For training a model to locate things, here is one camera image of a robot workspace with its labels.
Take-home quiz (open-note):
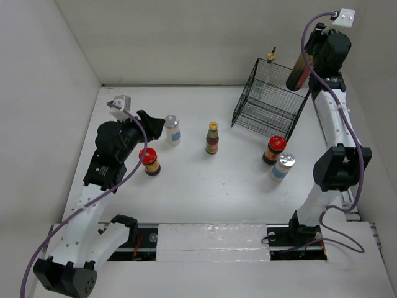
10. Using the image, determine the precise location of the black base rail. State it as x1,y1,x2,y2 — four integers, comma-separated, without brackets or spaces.
109,224,327,261

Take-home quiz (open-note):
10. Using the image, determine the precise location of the white salt jar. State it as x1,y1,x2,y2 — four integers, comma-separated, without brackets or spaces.
270,152,296,182
164,115,181,146

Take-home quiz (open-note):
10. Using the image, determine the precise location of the dark soy sauce bottle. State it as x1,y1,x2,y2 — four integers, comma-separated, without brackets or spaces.
286,53,311,91

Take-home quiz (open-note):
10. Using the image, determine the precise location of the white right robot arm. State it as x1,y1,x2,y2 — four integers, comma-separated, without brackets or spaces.
281,23,372,252

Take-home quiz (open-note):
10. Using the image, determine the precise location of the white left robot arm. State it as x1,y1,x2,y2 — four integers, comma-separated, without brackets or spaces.
33,110,165,297

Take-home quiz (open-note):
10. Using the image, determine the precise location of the yellow cap sauce bottle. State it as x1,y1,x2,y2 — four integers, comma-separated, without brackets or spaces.
205,121,219,154

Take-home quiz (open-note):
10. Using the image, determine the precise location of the right red lid jar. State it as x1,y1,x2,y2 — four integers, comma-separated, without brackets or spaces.
262,135,287,165

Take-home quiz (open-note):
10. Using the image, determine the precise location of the right white salt jar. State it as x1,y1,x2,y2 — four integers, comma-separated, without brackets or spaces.
270,152,296,182

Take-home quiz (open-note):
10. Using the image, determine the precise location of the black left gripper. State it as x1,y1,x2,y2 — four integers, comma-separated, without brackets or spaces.
117,110,164,162

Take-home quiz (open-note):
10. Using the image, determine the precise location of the black wire rack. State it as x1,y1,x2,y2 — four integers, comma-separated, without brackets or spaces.
231,58,309,140

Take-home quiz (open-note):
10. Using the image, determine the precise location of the red lid jar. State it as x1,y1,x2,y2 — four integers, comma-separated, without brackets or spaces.
262,135,287,165
138,147,161,176

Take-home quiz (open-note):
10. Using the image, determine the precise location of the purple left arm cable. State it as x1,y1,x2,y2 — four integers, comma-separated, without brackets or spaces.
19,101,148,298

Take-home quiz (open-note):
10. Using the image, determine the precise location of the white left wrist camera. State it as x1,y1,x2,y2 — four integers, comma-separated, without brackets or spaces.
109,95,131,122

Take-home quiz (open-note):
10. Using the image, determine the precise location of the left white salt jar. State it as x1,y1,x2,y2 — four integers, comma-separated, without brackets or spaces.
164,115,181,146

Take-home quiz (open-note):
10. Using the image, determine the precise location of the clear glass oil bottle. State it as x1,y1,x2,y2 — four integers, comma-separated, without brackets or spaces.
260,47,277,102

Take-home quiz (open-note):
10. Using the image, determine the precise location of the left red lid jar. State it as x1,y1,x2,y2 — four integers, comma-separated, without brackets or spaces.
138,147,161,176

